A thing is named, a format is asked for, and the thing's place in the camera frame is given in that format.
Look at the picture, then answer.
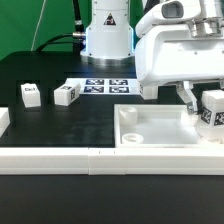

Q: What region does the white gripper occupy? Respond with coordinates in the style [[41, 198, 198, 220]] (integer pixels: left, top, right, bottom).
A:
[[135, 24, 224, 115]]

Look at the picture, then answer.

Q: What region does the white square tabletop tray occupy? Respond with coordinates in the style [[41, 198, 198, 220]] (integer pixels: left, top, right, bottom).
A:
[[113, 103, 224, 149]]

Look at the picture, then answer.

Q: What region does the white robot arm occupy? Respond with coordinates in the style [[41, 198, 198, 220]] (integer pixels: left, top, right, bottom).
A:
[[81, 0, 224, 114]]

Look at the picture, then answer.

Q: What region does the AprilTag marker sheet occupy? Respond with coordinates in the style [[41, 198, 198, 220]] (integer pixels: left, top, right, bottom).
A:
[[66, 78, 139, 95]]

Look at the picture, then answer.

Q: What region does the black cable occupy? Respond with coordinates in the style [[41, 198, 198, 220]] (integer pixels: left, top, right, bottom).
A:
[[35, 0, 88, 53]]

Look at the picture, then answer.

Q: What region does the white thin cable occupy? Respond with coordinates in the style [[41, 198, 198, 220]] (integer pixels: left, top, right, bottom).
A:
[[30, 0, 47, 52]]

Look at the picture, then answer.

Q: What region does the white left fence wall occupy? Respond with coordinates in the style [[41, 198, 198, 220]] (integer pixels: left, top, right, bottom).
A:
[[0, 107, 10, 137]]

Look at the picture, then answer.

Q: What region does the white fence wall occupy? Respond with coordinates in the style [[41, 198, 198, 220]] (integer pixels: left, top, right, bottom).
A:
[[0, 147, 224, 175], [0, 107, 10, 137]]

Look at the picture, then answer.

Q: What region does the white front fence wall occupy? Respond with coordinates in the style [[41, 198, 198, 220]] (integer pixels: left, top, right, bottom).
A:
[[0, 147, 224, 175]]

